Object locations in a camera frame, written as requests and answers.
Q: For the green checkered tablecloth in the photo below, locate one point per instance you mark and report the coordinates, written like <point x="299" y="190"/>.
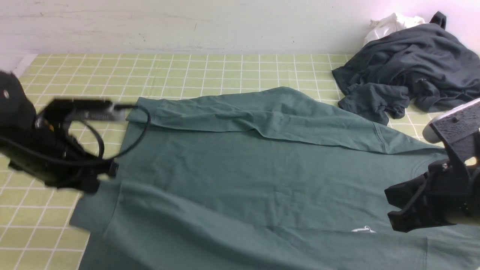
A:
<point x="36" y="233"/>

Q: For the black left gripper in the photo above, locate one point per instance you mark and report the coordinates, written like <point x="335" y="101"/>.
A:
<point x="50" y="154"/>

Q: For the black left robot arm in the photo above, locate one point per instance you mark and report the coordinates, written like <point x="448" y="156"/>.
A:
<point x="13" y="97"/>

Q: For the green long-sleeved shirt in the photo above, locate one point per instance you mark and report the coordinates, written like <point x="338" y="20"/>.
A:
<point x="269" y="180"/>

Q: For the dark grey crumpled garment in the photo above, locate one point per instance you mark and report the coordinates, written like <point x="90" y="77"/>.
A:
<point x="424" y="63"/>

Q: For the white crumpled cloth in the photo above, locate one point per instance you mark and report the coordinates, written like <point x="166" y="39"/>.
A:
<point x="388" y="25"/>

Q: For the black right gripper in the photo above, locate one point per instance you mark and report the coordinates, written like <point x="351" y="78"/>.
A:
<point x="449" y="199"/>

